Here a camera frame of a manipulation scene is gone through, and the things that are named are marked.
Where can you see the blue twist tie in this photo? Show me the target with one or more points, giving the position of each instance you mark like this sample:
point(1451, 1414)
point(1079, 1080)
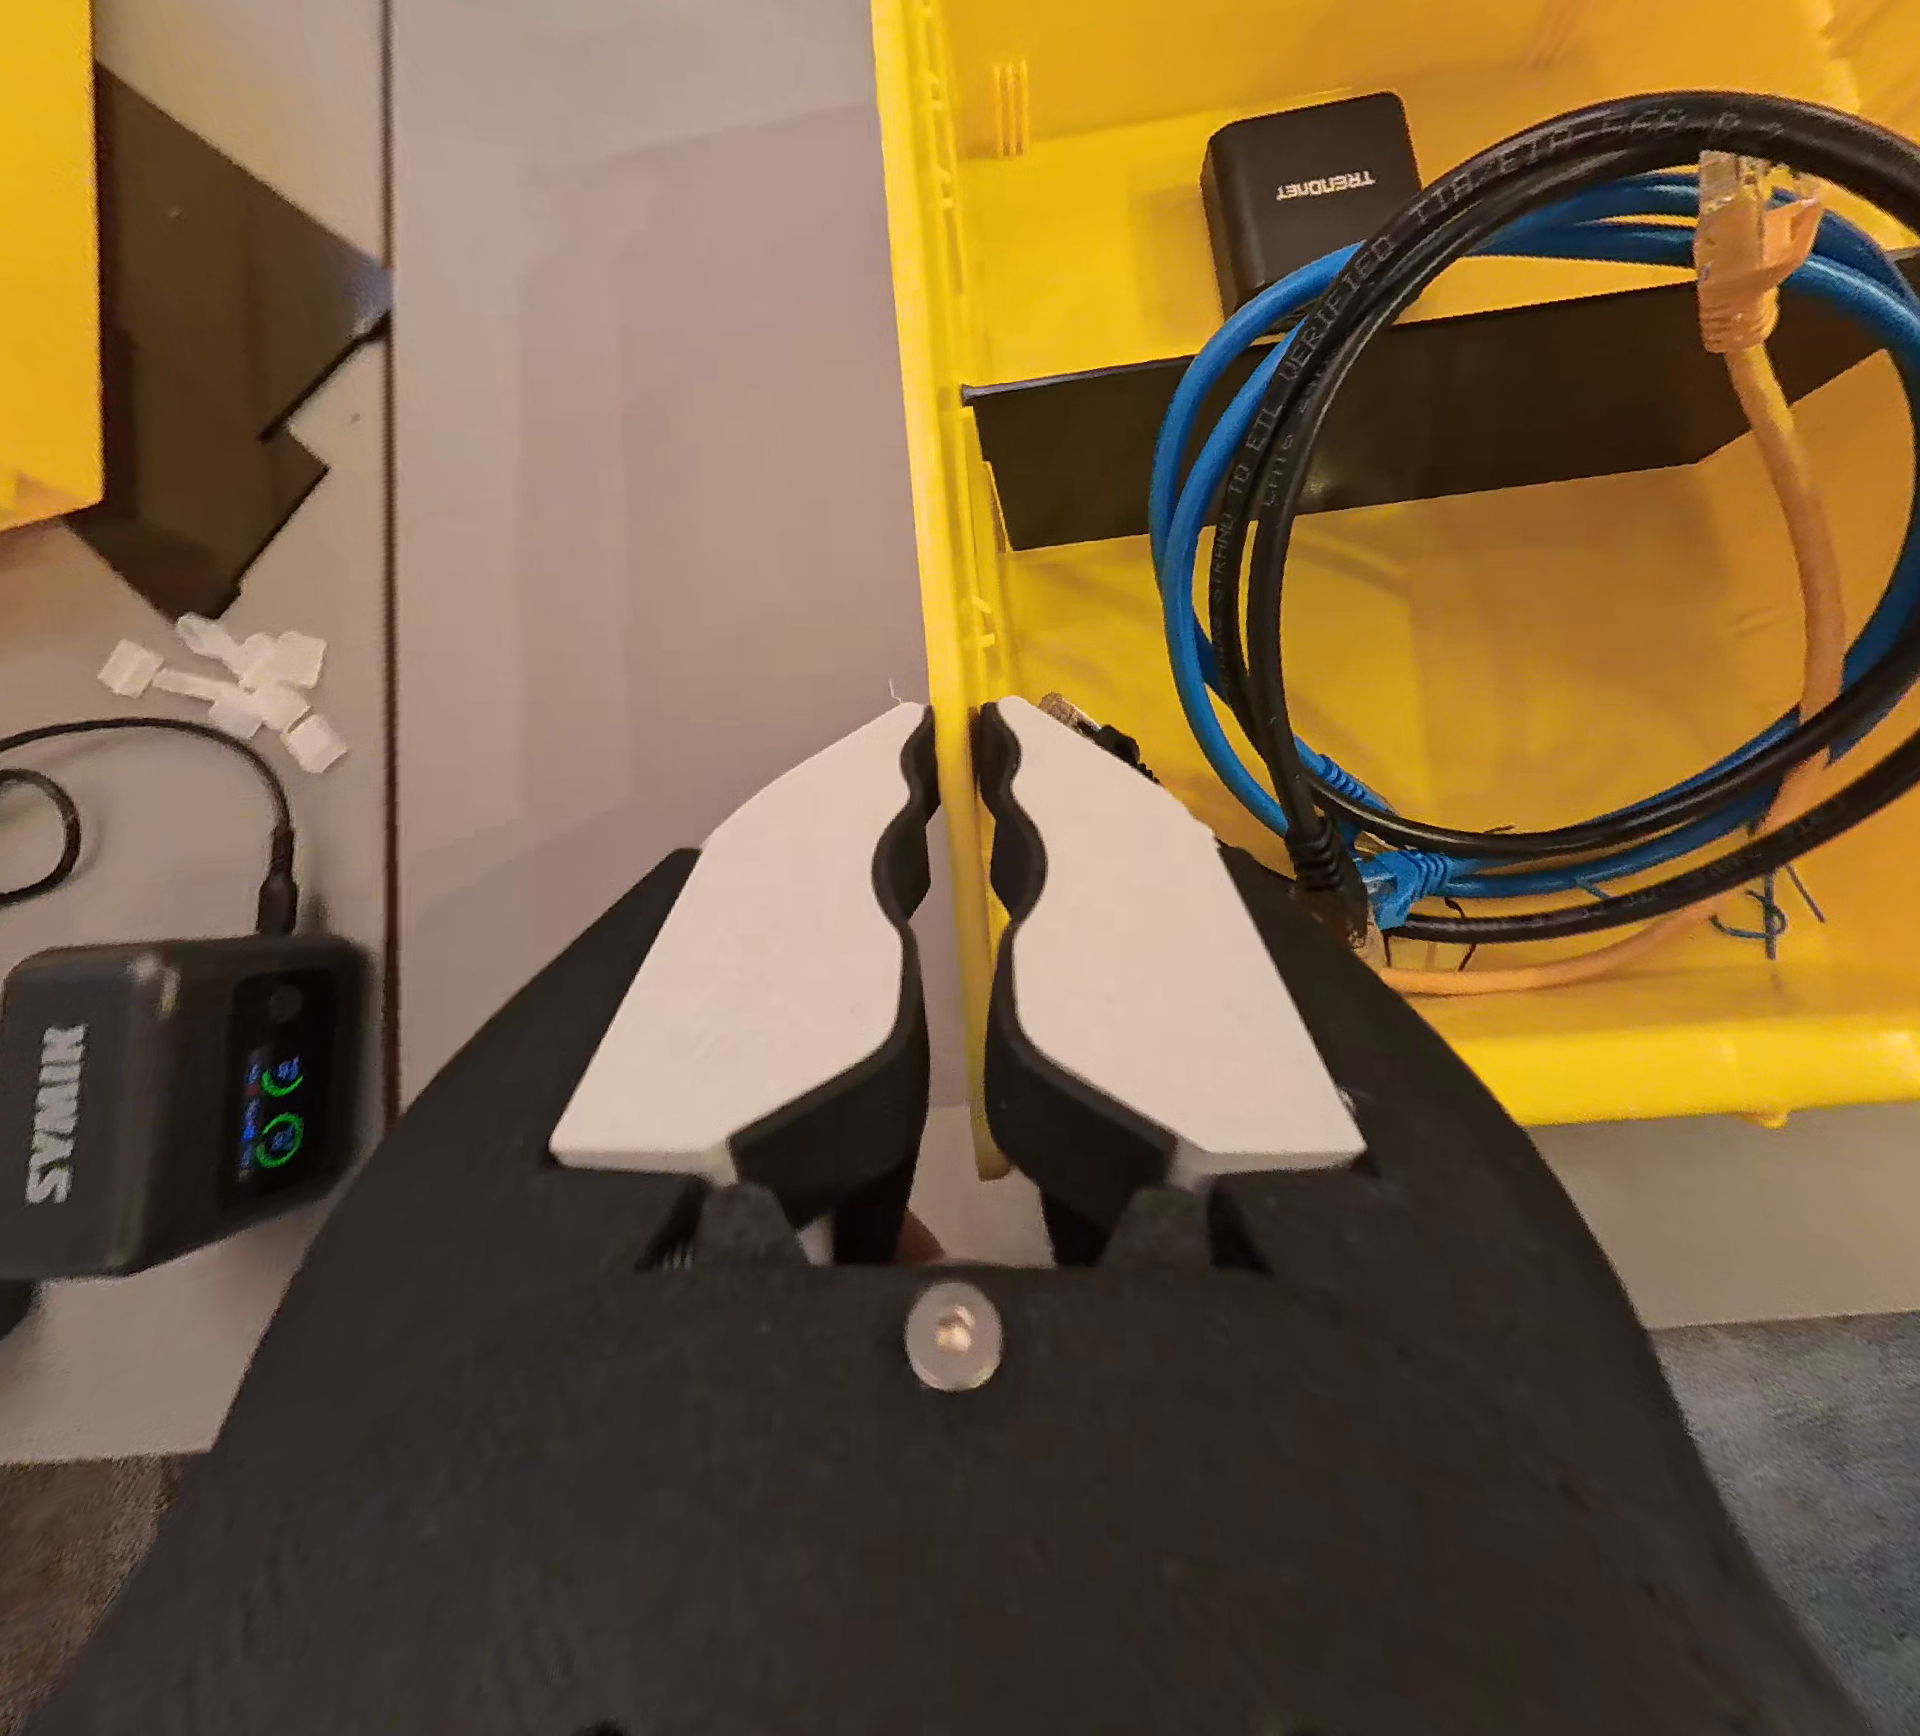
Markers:
point(1773, 923)

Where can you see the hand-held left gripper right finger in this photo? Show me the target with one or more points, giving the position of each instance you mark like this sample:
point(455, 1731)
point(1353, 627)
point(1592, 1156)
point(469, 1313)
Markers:
point(1171, 1001)

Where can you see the black battery pack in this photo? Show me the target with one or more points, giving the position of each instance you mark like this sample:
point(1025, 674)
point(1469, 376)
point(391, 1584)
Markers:
point(120, 1107)

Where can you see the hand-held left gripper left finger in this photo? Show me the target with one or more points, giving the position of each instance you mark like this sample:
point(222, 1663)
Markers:
point(751, 1001)

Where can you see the black network switch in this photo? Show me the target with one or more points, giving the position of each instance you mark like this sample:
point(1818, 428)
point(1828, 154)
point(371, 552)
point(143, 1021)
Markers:
point(1304, 191)

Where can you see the pile of white plastic clips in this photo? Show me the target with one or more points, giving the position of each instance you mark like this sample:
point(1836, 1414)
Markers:
point(254, 687)

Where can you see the black bin divider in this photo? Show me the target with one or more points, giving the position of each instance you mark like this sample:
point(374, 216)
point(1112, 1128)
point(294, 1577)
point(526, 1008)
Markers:
point(211, 340)
point(1080, 461)

